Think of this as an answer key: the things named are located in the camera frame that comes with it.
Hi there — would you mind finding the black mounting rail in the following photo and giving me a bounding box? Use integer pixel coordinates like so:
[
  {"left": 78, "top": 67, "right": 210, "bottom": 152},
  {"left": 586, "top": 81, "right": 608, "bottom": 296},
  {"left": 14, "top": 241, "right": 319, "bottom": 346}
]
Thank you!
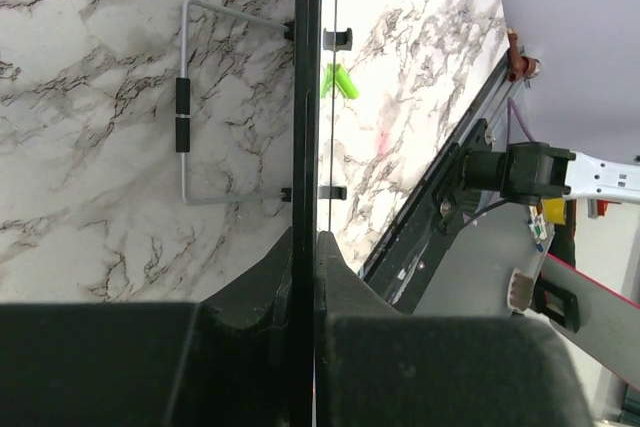
[{"left": 363, "top": 118, "right": 491, "bottom": 315}]

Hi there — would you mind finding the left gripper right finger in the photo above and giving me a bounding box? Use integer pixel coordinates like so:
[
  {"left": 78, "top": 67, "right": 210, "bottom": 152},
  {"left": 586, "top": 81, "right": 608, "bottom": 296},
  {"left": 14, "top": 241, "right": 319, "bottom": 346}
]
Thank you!
[{"left": 315, "top": 232, "right": 593, "bottom": 426}]

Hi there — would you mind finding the white whiteboard black frame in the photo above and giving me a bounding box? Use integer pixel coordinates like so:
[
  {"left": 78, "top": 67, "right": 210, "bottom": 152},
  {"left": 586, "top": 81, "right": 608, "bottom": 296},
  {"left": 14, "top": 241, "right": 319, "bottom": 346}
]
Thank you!
[{"left": 289, "top": 0, "right": 341, "bottom": 426}]

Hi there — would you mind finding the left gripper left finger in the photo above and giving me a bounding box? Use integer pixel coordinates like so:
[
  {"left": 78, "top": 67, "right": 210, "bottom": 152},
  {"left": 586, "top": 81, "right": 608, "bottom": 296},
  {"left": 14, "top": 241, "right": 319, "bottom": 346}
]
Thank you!
[{"left": 1, "top": 233, "right": 292, "bottom": 426}]

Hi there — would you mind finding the red brown connector plug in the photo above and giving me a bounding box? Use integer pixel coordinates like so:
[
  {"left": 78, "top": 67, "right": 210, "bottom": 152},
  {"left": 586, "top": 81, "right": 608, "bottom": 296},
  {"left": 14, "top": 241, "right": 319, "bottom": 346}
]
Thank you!
[{"left": 507, "top": 27, "right": 541, "bottom": 83}]

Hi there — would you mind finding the whiteboard wire stand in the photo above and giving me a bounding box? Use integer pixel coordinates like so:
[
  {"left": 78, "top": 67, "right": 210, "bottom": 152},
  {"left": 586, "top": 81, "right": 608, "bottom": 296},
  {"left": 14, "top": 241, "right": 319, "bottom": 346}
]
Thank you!
[{"left": 174, "top": 0, "right": 295, "bottom": 206}]

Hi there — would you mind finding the green marker cap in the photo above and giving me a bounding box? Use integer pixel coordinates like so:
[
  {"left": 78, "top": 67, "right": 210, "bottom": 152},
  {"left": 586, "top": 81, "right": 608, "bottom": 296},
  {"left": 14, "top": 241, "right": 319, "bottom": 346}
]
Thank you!
[{"left": 320, "top": 64, "right": 360, "bottom": 100}]

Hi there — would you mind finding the aluminium frame rail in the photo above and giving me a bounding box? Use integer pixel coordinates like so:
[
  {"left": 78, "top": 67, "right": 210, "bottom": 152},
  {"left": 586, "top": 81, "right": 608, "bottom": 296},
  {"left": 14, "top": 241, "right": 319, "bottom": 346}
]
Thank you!
[{"left": 359, "top": 44, "right": 531, "bottom": 283}]

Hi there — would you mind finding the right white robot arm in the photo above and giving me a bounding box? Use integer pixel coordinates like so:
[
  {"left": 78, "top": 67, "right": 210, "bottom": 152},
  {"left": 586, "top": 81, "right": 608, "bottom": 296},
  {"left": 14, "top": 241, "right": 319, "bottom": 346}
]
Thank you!
[{"left": 462, "top": 142, "right": 639, "bottom": 205}]

